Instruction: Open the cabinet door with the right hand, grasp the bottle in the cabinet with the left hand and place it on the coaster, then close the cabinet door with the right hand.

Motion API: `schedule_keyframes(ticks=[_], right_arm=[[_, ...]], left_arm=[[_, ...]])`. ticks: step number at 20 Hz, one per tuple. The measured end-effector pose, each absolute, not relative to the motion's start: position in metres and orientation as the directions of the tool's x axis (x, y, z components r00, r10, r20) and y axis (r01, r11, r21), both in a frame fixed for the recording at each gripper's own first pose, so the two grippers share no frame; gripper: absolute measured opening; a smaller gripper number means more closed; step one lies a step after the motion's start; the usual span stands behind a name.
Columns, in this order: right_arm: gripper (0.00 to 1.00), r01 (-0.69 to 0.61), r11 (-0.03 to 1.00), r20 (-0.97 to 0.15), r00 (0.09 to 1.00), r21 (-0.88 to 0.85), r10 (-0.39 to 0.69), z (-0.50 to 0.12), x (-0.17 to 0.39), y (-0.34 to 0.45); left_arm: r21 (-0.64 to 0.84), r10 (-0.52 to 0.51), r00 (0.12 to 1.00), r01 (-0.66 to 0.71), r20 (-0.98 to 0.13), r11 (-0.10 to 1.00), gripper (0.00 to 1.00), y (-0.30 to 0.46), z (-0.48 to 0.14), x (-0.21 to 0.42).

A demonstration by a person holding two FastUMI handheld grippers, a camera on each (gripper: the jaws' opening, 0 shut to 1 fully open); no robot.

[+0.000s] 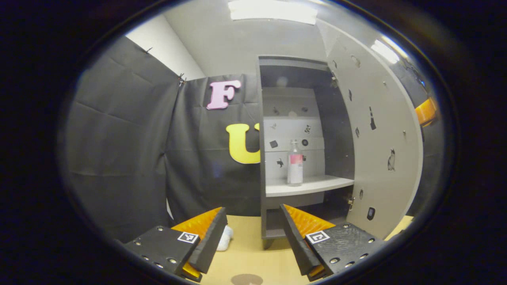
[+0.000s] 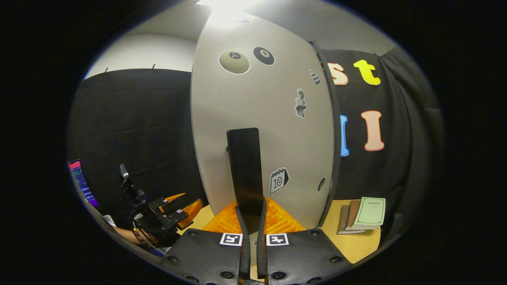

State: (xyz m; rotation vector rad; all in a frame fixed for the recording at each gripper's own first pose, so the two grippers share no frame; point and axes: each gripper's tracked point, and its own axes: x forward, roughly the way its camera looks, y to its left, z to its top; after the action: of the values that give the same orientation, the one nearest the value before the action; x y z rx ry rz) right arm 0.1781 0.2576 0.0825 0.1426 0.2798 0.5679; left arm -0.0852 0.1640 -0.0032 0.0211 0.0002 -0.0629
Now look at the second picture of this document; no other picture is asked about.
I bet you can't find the black backdrop cloth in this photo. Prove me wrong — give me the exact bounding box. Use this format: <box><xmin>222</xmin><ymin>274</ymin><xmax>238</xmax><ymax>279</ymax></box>
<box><xmin>67</xmin><ymin>47</ymin><xmax>444</xmax><ymax>246</ymax></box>

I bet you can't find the green book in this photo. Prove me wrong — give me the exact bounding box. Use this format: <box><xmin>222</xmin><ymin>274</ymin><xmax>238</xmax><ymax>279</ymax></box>
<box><xmin>352</xmin><ymin>197</ymin><xmax>386</xmax><ymax>230</ymax></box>

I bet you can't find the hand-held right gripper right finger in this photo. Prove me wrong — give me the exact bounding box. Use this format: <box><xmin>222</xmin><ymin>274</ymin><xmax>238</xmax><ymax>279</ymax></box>
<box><xmin>256</xmin><ymin>197</ymin><xmax>354</xmax><ymax>285</ymax></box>

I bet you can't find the black cabinet door handle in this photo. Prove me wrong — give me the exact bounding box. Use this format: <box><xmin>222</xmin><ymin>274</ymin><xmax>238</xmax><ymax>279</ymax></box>
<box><xmin>226</xmin><ymin>127</ymin><xmax>265</xmax><ymax>234</ymax></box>

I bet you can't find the computer monitor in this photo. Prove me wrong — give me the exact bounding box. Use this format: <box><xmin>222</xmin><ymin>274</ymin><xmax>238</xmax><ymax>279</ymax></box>
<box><xmin>68</xmin><ymin>159</ymin><xmax>100</xmax><ymax>209</ymax></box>

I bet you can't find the grey book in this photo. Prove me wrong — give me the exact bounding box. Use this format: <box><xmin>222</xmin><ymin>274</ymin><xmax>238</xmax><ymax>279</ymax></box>
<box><xmin>337</xmin><ymin>205</ymin><xmax>367</xmax><ymax>235</ymax></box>

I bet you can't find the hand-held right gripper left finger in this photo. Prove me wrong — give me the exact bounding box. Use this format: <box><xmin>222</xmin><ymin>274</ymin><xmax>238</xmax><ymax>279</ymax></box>
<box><xmin>158</xmin><ymin>200</ymin><xmax>251</xmax><ymax>285</ymax></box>

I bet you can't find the brown book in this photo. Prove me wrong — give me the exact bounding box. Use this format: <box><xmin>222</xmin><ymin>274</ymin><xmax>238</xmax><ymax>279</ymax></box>
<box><xmin>345</xmin><ymin>200</ymin><xmax>362</xmax><ymax>232</ymax></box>

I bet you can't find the grey cabinet door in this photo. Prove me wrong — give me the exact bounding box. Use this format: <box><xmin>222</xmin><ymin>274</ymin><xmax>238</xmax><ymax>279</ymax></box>
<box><xmin>190</xmin><ymin>10</ymin><xmax>336</xmax><ymax>230</ymax></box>

